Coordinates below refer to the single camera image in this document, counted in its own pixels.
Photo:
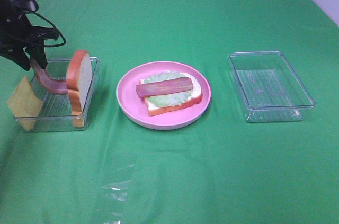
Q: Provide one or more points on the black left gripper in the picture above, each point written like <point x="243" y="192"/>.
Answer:
<point x="17" y="33"/>

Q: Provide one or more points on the wavy bacon strip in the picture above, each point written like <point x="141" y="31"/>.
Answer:
<point x="51" y="85"/>

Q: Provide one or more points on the green lettuce leaf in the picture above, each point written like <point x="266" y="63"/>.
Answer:
<point x="172" y="99"/>

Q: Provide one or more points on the pink ham strip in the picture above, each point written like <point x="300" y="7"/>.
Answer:
<point x="165" y="87"/>

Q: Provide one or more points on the bread slice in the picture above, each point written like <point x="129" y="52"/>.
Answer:
<point x="195" y="99"/>
<point x="78" y="81"/>

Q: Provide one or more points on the yellow cheese slice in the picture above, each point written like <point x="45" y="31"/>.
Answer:
<point x="24" y="104"/>

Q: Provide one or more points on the clear left plastic container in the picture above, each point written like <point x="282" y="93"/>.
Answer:
<point x="56" y="112"/>

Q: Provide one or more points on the clear plastic container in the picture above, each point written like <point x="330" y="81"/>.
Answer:
<point x="268" y="88"/>
<point x="56" y="112"/>

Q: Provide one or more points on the pink round plate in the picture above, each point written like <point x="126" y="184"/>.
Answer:
<point x="135" y="108"/>

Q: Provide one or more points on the clear tape patch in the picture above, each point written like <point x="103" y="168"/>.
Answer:
<point x="115" y="186"/>

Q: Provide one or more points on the green tablecloth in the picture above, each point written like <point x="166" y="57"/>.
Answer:
<point x="219" y="169"/>

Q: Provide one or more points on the clear right plastic container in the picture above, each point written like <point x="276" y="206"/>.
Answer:
<point x="268" y="88"/>

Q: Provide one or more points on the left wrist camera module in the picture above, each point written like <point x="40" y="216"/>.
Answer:
<point x="26" y="5"/>

